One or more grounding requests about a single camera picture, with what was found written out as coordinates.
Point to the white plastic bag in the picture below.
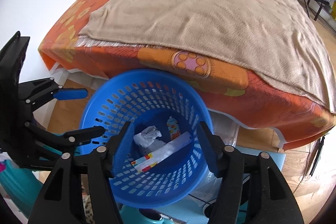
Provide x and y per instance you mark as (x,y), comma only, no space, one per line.
(147,140)

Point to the long white colourful wrapper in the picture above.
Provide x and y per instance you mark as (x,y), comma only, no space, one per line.
(150,160)

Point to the teal plastic stool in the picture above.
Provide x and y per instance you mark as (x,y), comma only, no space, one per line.
(153,189)

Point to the beige fleece blanket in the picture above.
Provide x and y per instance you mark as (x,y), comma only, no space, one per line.
(274,38)

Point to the orange floral bedsheet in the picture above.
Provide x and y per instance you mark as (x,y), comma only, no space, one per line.
(225,88)

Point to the blue plastic waste basket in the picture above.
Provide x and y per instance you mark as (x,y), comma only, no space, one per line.
(146,97)

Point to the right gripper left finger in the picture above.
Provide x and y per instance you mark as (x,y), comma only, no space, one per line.
(60,199)

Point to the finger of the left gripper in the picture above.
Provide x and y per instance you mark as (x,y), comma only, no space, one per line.
(42,144)
(37,93)

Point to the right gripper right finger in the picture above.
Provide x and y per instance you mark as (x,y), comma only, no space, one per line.
(252,179)

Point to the fruit print hand cream tube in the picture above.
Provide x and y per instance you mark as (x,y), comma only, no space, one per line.
(173,127)

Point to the yellow crate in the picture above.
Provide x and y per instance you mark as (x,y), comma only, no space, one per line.
(332,10)

